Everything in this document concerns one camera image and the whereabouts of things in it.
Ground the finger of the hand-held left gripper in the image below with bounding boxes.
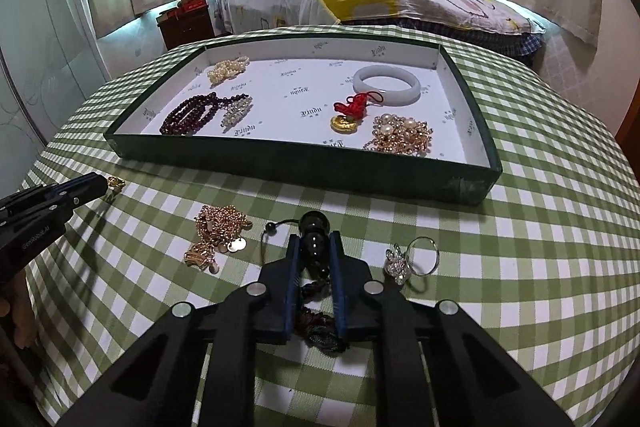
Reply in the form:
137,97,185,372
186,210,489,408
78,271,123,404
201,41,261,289
0,173,109,228

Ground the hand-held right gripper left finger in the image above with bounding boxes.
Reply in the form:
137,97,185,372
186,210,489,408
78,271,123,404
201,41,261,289
35,234,301,427

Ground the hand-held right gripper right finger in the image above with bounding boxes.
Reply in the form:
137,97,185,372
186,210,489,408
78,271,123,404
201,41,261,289
329,231,576,427

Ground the black bead tassel pendant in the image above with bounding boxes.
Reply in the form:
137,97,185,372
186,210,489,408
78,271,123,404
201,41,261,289
262,210,351,353

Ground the dark red bead bracelet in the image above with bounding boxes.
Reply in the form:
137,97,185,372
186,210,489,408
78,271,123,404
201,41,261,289
159,91,248,136

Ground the dark green shallow box tray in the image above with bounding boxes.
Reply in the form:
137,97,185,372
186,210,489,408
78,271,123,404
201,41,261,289
103,38,502,206

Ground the silver crystal hair clip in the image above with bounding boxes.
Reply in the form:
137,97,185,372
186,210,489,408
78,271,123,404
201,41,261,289
220,98,254,128

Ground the pearl gold brooch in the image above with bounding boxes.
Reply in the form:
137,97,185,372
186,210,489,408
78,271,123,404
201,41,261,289
363,113,435,156

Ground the white pearl bracelet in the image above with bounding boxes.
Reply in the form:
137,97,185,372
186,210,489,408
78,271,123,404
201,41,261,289
206,55,251,86

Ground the red knot gold ingot pendant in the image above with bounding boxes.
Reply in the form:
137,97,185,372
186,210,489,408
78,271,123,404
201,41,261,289
329,90,386,135

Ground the white jade bangle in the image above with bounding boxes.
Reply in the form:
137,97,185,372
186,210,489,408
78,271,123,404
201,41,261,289
353,64,422,102

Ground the person's left hand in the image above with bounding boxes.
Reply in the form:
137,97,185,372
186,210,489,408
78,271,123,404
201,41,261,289
0,271,38,350

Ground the glass sliding wardrobe door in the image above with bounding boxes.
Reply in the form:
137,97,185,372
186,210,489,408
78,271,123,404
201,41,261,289
0,0,113,158

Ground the dark wooden nightstand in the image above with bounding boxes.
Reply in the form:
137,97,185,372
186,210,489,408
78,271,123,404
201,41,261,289
156,4,216,52

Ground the red gift box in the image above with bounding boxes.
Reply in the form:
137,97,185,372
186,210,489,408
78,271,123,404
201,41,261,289
170,0,208,20

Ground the blue plaid under sheet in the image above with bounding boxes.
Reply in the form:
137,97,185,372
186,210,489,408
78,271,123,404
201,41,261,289
345,19,543,58

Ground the brown wooden door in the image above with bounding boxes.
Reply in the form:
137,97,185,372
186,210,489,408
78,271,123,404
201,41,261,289
615,94,640,148

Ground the patterned white yellow bedsheet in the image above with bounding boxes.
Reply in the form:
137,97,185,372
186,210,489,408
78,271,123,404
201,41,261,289
216,0,546,38

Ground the silver crystal flower ring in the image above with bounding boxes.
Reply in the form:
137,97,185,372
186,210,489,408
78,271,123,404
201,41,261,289
384,236,441,283

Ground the gold chain necklace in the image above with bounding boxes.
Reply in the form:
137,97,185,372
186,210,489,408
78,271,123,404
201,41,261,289
184,204,254,275

